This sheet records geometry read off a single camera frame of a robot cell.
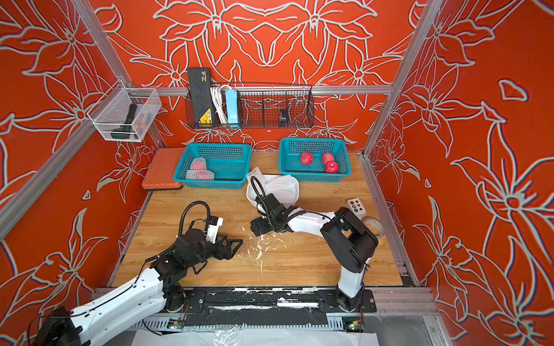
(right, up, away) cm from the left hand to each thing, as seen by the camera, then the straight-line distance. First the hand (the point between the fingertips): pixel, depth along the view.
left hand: (236, 239), depth 80 cm
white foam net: (+19, +18, +15) cm, 30 cm away
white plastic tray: (+4, +15, +20) cm, 25 cm away
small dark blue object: (+19, +49, +10) cm, 54 cm away
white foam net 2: (+7, +25, +17) cm, 31 cm away
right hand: (+6, +3, +9) cm, 11 cm away
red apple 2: (+43, +28, +24) cm, 57 cm away
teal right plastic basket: (+23, +30, +35) cm, 52 cm away
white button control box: (+52, +10, +15) cm, 55 cm away
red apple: (+42, +33, +31) cm, 62 cm away
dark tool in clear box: (-43, +42, +2) cm, 60 cm away
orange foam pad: (-42, +24, +26) cm, 55 cm away
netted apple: (+31, +33, +29) cm, 54 cm away
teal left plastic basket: (-10, +30, +36) cm, 48 cm away
